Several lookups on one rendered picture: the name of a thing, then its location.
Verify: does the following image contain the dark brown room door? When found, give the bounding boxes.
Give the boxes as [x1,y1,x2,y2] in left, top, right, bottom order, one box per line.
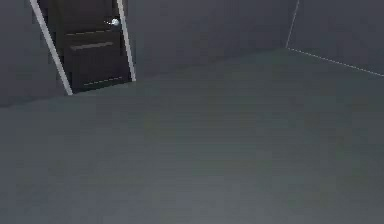
[29,0,137,96]

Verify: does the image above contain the silver round door knob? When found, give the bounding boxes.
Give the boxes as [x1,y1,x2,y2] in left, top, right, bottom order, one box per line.
[105,17,121,28]

